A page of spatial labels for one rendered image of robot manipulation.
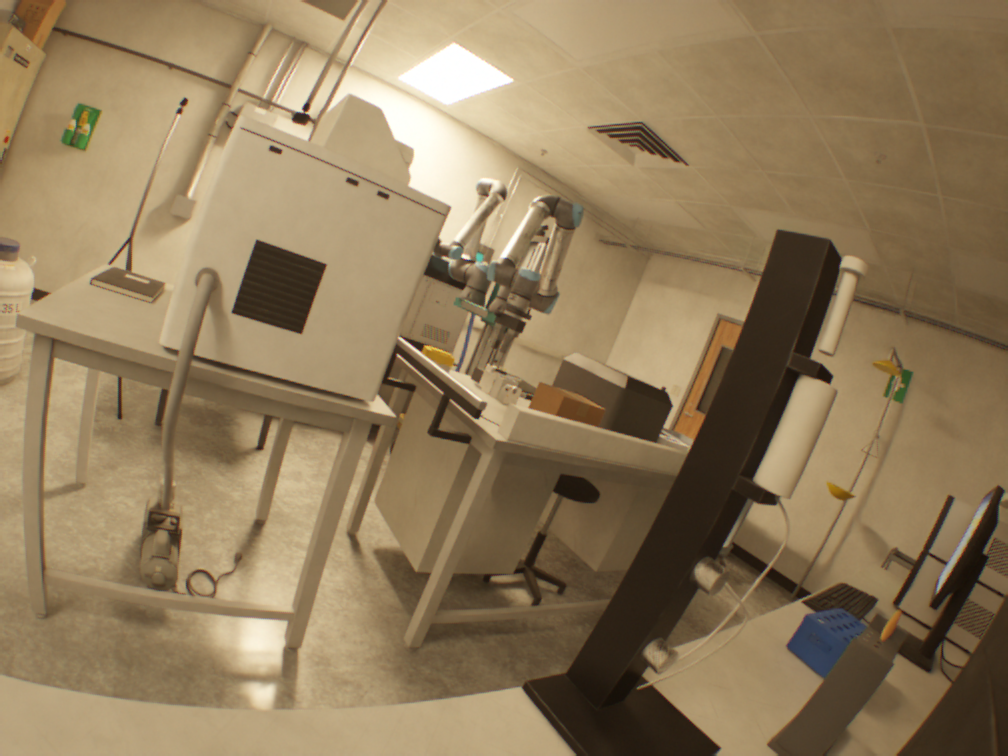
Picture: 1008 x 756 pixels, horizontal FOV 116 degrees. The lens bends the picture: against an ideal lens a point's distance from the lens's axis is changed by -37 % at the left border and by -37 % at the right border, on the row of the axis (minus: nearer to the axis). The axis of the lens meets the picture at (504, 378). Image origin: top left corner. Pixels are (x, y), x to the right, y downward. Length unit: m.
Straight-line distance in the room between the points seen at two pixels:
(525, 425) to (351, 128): 0.96
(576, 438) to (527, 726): 1.26
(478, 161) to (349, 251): 3.94
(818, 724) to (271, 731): 0.58
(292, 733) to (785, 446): 0.47
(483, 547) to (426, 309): 2.05
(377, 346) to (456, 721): 0.93
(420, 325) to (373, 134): 2.59
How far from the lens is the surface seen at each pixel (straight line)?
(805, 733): 0.70
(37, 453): 1.37
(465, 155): 4.97
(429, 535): 1.95
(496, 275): 2.15
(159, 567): 1.73
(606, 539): 2.68
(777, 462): 0.45
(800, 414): 0.45
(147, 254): 4.52
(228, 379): 1.17
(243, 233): 1.12
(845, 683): 0.66
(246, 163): 1.13
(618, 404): 2.25
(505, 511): 2.05
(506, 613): 2.05
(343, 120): 1.19
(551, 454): 1.60
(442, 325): 3.73
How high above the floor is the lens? 1.25
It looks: 7 degrees down
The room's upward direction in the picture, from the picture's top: 23 degrees clockwise
